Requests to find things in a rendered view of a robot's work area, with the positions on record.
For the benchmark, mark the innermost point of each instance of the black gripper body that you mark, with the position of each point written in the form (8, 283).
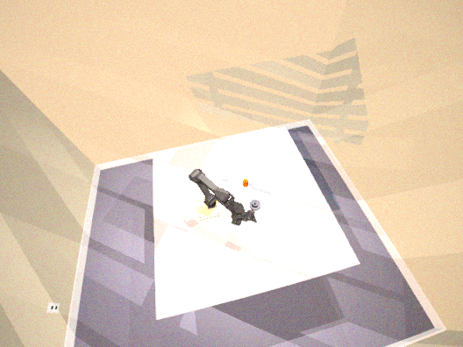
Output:
(248, 215)

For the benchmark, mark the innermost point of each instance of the black round pedestal with short shaft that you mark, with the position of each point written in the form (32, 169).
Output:
(254, 205)

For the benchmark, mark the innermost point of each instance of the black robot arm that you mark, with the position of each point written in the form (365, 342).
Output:
(219, 194)

